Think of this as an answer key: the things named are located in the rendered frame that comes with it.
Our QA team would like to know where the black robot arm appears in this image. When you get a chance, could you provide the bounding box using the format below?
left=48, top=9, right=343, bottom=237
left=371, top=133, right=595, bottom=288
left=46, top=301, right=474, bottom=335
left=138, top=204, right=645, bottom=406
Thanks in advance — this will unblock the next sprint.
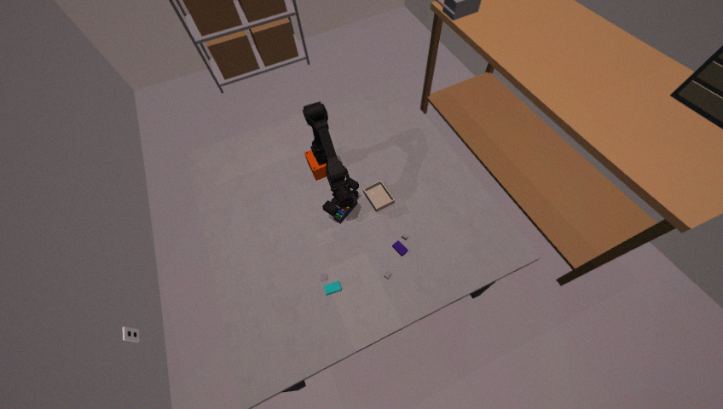
left=303, top=101, right=359, bottom=208

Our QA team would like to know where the teal rectangular block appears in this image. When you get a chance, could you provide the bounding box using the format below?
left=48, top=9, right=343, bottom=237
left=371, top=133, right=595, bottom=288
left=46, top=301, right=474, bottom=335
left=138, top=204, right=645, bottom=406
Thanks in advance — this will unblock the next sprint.
left=324, top=280, right=342, bottom=295

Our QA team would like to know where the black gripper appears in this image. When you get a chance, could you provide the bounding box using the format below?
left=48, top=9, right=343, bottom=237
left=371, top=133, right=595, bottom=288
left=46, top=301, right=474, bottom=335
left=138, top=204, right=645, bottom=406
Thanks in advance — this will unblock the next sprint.
left=322, top=178, right=359, bottom=216

